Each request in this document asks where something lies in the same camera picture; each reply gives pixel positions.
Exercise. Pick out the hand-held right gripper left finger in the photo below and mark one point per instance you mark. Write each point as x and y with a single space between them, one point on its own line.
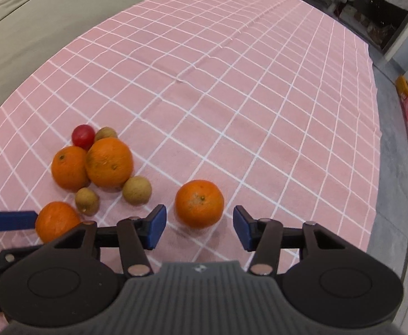
157 225

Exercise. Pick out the pink checked blanket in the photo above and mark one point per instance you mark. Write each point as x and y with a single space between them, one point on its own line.
225 111

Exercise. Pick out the red cherry tomato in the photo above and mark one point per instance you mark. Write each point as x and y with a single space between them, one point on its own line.
83 136

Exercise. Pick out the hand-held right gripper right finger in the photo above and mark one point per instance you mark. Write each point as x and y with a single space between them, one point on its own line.
242 226

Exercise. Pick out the brown longan fruit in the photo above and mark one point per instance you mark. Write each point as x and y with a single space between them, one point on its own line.
136 189
87 200
107 133

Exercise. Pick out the large orange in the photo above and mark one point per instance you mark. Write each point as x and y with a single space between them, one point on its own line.
109 162

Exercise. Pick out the beige sofa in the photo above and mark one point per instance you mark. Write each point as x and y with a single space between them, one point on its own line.
33 24

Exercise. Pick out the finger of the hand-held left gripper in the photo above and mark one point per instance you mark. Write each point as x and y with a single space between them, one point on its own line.
10 257
14 220

